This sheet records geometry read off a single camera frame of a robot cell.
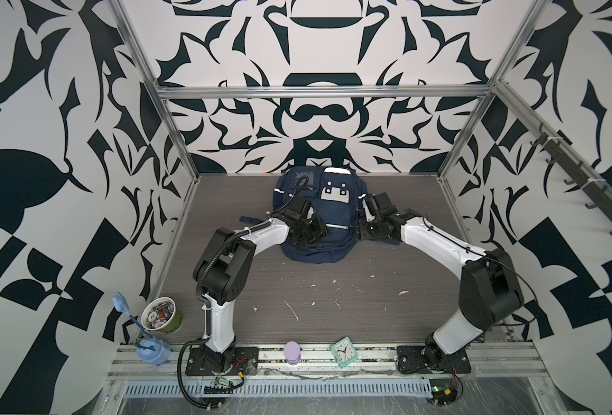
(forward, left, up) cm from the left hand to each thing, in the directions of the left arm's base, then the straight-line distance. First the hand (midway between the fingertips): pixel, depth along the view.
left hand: (326, 229), depth 94 cm
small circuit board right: (-48, -28, -8) cm, 56 cm away
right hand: (-1, -12, +3) cm, 13 cm away
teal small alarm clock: (-38, -2, -5) cm, 38 cm away
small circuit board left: (-44, +32, -10) cm, 55 cm away
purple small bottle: (-38, +13, +1) cm, 41 cm away
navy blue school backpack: (+15, -5, +2) cm, 15 cm away
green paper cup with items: (-27, +49, +1) cm, 56 cm away
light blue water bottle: (-36, +50, +1) cm, 62 cm away
